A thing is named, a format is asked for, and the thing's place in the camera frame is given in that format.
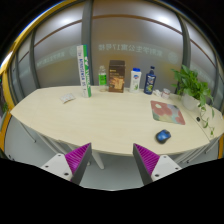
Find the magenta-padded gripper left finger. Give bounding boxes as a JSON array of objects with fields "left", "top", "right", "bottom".
[{"left": 40, "top": 142, "right": 93, "bottom": 186}]

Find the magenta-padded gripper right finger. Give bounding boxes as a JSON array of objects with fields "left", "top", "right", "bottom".
[{"left": 132, "top": 143, "right": 183, "bottom": 186}]

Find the blue computer mouse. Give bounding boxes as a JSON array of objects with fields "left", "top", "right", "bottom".
[{"left": 154, "top": 128, "right": 172, "bottom": 145}]

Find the floral print mouse pad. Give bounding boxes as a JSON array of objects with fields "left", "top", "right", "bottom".
[{"left": 149, "top": 100, "right": 187, "bottom": 126}]

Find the small white packet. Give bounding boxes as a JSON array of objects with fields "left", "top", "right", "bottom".
[{"left": 59, "top": 92, "right": 76, "bottom": 104}]

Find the small white jar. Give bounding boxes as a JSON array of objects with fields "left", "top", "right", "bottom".
[{"left": 161, "top": 88, "right": 172, "bottom": 100}]

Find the dark blue shampoo bottle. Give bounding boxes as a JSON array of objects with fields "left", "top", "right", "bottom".
[{"left": 143, "top": 65, "right": 157, "bottom": 96}]

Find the white shampoo bottle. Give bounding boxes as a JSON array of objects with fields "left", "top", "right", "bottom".
[{"left": 129, "top": 67, "right": 142, "bottom": 94}]

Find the clear bottle with green label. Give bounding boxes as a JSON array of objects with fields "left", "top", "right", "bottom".
[{"left": 98, "top": 65, "right": 108, "bottom": 93}]

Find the green plant in white pot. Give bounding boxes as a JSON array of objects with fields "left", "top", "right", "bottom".
[{"left": 170, "top": 64, "right": 217, "bottom": 138}]

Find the white green shuttlecock tube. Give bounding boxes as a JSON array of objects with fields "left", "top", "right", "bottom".
[{"left": 76, "top": 44, "right": 93, "bottom": 99}]

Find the brown carton box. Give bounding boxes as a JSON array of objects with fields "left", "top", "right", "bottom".
[{"left": 108, "top": 59, "right": 126, "bottom": 94}]

